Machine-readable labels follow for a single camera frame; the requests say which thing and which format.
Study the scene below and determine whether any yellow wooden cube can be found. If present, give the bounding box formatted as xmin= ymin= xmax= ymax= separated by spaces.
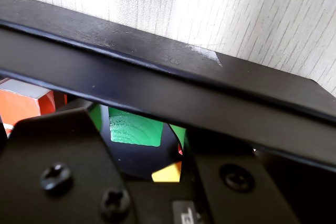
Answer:
xmin=151 ymin=161 xmax=183 ymax=183

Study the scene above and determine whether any black cardboard box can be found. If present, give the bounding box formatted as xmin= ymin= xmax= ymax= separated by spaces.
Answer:
xmin=0 ymin=0 xmax=336 ymax=183

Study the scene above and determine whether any orange white printed packet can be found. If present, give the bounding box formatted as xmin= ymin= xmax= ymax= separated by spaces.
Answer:
xmin=0 ymin=78 xmax=68 ymax=138

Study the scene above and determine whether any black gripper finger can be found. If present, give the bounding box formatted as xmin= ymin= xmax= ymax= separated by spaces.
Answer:
xmin=169 ymin=124 xmax=300 ymax=224
xmin=0 ymin=103 xmax=137 ymax=224

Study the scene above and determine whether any green wooden cube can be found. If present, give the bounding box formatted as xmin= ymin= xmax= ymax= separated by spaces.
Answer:
xmin=109 ymin=107 xmax=164 ymax=147

